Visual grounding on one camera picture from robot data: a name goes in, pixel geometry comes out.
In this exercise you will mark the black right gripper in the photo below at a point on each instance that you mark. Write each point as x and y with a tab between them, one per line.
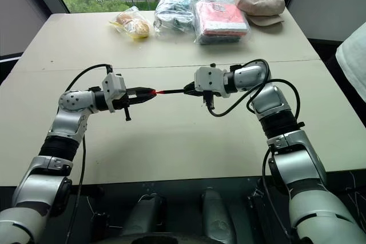
209	98

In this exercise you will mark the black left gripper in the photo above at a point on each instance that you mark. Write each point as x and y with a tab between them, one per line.
130	96

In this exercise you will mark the red marker cap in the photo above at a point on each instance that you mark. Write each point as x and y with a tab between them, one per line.
155	92

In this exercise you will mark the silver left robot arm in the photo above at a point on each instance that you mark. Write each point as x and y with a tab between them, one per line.
68	122

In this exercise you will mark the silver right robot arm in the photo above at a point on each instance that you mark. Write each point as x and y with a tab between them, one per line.
276	98

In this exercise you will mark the beige flat cap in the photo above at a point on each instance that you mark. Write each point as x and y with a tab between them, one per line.
260	5

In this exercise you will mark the clear bag of bread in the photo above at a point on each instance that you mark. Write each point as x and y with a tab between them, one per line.
135	25

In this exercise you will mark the clear bag with red cloth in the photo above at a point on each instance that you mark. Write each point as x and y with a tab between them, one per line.
220	21

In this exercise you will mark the clear bag of blue items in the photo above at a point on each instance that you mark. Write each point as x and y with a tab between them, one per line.
174	12

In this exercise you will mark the grey rounded shape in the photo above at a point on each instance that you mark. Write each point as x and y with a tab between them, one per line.
145	212

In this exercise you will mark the white cloth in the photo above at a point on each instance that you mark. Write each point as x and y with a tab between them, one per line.
354	55

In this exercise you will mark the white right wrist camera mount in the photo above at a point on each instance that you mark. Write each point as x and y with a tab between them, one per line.
210	76

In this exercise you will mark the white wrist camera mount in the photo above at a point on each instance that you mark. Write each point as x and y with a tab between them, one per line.
114	84
210	76

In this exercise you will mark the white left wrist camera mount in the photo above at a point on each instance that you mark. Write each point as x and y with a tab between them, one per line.
114	84

